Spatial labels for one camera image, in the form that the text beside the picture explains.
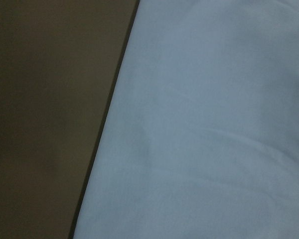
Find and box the light blue t-shirt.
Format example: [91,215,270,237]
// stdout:
[74,0,299,239]

